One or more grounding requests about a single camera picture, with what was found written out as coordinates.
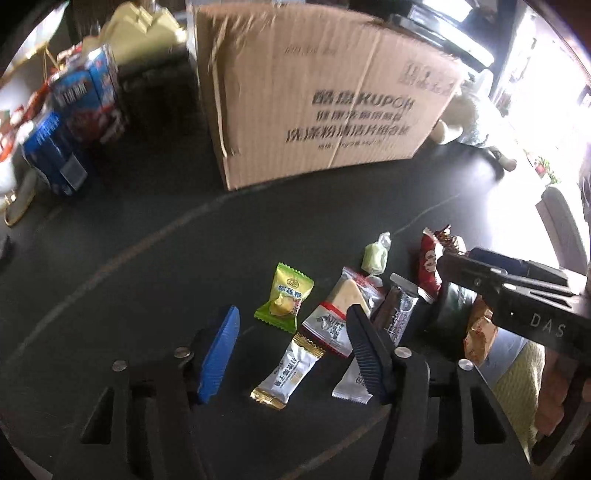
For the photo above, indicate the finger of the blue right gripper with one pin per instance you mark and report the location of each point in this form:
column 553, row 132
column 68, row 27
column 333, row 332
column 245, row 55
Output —
column 466, row 272
column 512, row 265

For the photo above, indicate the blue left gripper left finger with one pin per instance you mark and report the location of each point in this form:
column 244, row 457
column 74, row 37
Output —
column 212, row 367

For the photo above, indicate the brown cardboard box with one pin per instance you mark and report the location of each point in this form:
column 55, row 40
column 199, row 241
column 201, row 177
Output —
column 292, row 88

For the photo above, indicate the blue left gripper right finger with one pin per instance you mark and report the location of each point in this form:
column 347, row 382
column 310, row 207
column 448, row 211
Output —
column 372, row 354

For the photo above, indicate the white cheese snack packet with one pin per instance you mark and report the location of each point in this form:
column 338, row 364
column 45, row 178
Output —
column 327, row 323

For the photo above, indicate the pale green wrapped candy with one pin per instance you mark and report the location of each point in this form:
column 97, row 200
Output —
column 375, row 256

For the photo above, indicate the orange brown snack packet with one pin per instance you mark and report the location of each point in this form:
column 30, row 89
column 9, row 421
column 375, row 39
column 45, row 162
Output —
column 481, row 333

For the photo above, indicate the gold mountain tissue box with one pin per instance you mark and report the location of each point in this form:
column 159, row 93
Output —
column 134, row 33

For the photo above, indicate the black upright piano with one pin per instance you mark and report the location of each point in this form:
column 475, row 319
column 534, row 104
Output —
column 458, row 27

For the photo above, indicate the dark green snack packet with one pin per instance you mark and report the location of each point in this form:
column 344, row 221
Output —
column 453, row 308

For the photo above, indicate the brown white snack bar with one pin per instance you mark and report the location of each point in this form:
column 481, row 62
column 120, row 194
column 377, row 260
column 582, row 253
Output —
column 393, row 318

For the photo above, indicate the green yellow candy packet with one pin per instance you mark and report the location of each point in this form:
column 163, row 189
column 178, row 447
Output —
column 288, row 291

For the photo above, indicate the white plush sheep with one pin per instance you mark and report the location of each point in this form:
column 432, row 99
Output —
column 473, row 120

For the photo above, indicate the red white candy packet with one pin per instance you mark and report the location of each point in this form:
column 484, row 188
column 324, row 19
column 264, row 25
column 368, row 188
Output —
column 431, row 250

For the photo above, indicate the white gold candy packet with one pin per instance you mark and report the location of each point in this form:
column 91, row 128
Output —
column 299, row 358

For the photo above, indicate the blue snack cup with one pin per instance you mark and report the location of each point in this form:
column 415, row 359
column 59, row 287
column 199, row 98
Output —
column 86, row 95

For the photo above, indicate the white shell snack bowl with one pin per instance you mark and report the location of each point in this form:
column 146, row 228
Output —
column 9, row 131

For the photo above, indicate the blue soda can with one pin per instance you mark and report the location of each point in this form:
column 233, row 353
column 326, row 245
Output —
column 51, row 150

